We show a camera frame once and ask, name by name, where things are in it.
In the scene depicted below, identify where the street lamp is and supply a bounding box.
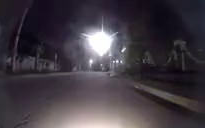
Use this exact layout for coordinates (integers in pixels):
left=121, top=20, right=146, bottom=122
left=88, top=15, right=114, bottom=57

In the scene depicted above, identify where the dark asphalt road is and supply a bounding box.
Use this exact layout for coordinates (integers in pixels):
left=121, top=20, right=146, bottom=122
left=0, top=70, right=205, bottom=128

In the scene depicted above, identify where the leaning tree trunk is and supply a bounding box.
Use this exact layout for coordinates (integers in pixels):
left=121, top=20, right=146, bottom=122
left=10, top=7, right=31, bottom=73

